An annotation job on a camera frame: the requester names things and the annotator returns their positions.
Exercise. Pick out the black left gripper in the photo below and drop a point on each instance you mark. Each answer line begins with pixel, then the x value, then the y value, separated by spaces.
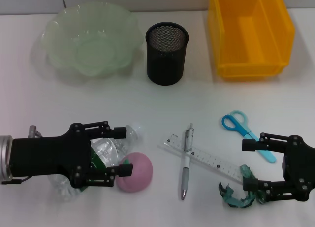
pixel 49 155

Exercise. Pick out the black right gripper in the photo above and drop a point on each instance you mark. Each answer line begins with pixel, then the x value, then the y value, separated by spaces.
pixel 300 165

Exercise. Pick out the clear green-label water bottle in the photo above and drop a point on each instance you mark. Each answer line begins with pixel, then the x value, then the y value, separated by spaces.
pixel 105 150

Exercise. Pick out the pink toy peach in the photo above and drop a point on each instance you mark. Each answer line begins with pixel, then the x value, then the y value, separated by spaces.
pixel 139 172

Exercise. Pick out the green plastic wrapper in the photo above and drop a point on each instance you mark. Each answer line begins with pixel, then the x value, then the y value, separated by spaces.
pixel 227 195

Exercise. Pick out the clear plastic ruler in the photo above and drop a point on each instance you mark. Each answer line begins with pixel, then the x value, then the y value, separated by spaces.
pixel 211 161

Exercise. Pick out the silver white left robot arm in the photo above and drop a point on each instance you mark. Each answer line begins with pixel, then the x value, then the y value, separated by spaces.
pixel 5 158

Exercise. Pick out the grey white ballpoint pen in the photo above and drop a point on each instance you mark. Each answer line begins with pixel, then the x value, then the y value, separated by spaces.
pixel 186 168

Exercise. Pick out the black mesh pen holder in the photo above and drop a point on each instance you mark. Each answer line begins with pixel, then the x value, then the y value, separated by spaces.
pixel 166 64

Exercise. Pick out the translucent green fruit plate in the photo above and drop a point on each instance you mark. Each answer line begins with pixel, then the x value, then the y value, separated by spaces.
pixel 86 40

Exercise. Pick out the yellow plastic bin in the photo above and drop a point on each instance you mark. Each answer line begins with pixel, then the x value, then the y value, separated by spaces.
pixel 248 40

